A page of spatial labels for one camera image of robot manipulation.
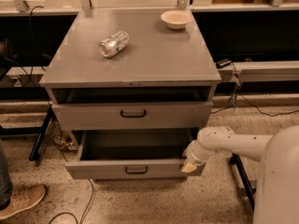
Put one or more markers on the dark trouser leg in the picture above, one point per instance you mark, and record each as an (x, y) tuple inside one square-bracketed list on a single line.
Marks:
[(6, 185)]

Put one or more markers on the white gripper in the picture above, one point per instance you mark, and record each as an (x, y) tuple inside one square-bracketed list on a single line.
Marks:
[(195, 158)]

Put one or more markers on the grey drawer cabinet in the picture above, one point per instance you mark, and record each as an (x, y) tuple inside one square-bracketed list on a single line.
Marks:
[(159, 65)]

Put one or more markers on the grey top drawer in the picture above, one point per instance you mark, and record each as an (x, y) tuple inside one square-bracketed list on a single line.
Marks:
[(133, 115)]

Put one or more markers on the small black device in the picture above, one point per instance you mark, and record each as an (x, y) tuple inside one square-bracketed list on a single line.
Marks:
[(223, 63)]

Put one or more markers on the black metal frame leg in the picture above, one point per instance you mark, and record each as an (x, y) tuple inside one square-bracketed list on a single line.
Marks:
[(249, 189)]

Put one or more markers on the crushed silver can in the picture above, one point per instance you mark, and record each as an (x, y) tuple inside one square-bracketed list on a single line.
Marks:
[(114, 44)]

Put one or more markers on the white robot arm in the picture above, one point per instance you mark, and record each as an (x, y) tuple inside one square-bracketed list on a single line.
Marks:
[(277, 190)]

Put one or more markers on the grey drawer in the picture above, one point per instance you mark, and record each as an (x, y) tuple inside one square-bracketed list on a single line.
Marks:
[(132, 154), (133, 115)]

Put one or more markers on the black table leg left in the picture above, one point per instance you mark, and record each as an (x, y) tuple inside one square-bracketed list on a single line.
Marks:
[(34, 156)]

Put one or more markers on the white paper bowl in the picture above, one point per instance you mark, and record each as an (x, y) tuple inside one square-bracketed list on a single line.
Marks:
[(176, 19)]

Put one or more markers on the tan sneaker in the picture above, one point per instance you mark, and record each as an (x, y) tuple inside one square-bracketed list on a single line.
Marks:
[(22, 200)]

